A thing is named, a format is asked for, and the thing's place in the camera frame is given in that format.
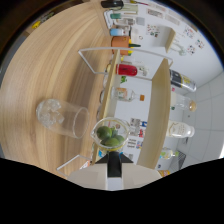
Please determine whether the glass jar with limes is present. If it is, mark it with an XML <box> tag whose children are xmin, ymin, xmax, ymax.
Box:
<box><xmin>90</xmin><ymin>116</ymin><xmax>131</xmax><ymax>153</ymax></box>

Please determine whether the light blue cup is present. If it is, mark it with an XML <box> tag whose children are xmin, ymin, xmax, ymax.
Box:
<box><xmin>109</xmin><ymin>28</ymin><xmax>129</xmax><ymax>37</ymax></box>

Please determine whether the clear bottle with green label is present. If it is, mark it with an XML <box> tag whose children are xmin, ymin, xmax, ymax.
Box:
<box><xmin>159</xmin><ymin>148</ymin><xmax>179</xmax><ymax>160</ymax></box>

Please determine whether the white-framed wooden shelf rack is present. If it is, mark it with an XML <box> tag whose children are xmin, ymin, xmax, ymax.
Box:
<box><xmin>56</xmin><ymin>46</ymin><xmax>174</xmax><ymax>178</ymax></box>

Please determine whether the large white milk bottle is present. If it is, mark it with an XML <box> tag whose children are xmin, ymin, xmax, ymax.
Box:
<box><xmin>165</xmin><ymin>119</ymin><xmax>196</xmax><ymax>139</ymax></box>

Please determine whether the clear drinking glass with ice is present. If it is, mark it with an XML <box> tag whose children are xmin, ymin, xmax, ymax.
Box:
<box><xmin>35</xmin><ymin>98</ymin><xmax>91</xmax><ymax>139</ymax></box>

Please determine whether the clear bottle with orange cap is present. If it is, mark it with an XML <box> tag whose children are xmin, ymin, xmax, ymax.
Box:
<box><xmin>110</xmin><ymin>87</ymin><xmax>146</xmax><ymax>103</ymax></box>

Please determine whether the glass jar with cork lid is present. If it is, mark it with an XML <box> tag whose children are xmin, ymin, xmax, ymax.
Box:
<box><xmin>170</xmin><ymin>92</ymin><xmax>198</xmax><ymax>113</ymax></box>

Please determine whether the black and yellow bag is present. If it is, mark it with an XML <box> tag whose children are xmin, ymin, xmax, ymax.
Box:
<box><xmin>169</xmin><ymin>69</ymin><xmax>198</xmax><ymax>93</ymax></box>

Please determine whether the red liquid glass bottle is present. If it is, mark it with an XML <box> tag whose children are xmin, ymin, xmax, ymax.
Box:
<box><xmin>115</xmin><ymin>63</ymin><xmax>149</xmax><ymax>78</ymax></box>

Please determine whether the orange pot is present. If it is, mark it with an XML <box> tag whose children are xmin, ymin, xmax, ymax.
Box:
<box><xmin>110</xmin><ymin>35</ymin><xmax>131</xmax><ymax>56</ymax></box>

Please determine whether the black handbag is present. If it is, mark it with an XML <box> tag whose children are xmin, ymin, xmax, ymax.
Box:
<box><xmin>100</xmin><ymin>0</ymin><xmax>125</xmax><ymax>9</ymax></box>

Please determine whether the wooden wall shelf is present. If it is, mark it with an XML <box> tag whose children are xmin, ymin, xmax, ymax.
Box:
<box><xmin>165</xmin><ymin>27</ymin><xmax>177</xmax><ymax>54</ymax></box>

